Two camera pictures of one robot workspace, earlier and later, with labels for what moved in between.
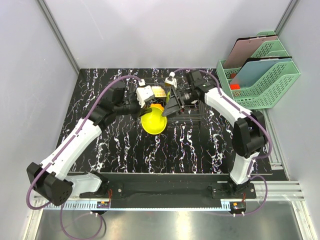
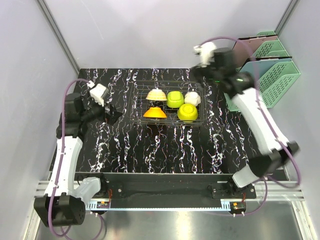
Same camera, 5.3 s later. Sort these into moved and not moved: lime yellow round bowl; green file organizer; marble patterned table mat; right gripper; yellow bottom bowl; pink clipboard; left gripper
Moved: left gripper; lime yellow round bowl; right gripper; yellow bottom bowl
Not moved: pink clipboard; marble patterned table mat; green file organizer
